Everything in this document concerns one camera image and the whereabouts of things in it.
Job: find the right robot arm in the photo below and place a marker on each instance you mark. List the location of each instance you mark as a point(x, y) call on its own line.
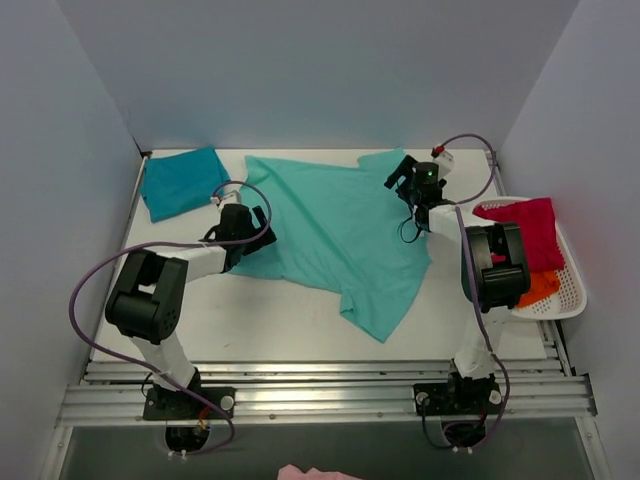
point(494, 268)

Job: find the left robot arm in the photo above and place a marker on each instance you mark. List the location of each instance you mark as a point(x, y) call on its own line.
point(146, 301)

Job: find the folded teal t-shirt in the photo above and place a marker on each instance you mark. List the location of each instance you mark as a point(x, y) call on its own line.
point(177, 184)

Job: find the pink cloth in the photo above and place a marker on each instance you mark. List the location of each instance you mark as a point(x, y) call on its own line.
point(291, 472)

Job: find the magenta t-shirt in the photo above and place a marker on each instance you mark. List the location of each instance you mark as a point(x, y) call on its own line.
point(537, 223)

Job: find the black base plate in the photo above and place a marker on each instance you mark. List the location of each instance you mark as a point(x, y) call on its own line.
point(166, 405)
point(442, 399)

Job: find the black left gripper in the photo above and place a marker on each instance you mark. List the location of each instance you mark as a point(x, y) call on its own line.
point(255, 230)

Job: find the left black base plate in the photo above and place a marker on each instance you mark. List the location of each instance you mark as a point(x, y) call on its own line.
point(166, 405)

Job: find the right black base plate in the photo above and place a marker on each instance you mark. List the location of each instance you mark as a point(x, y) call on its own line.
point(442, 399)

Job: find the orange t-shirt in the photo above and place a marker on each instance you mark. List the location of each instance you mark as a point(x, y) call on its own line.
point(543, 285)

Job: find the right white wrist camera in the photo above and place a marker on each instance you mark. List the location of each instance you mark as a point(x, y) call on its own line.
point(444, 159)

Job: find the white perforated plastic basket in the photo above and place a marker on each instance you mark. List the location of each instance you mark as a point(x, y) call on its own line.
point(570, 300)

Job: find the aluminium rail frame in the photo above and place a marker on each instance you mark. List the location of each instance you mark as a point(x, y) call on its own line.
point(293, 359)

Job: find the mint green t-shirt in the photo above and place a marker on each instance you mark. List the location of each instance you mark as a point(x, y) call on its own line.
point(337, 230)

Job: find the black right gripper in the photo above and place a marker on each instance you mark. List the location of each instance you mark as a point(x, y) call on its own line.
point(406, 179)

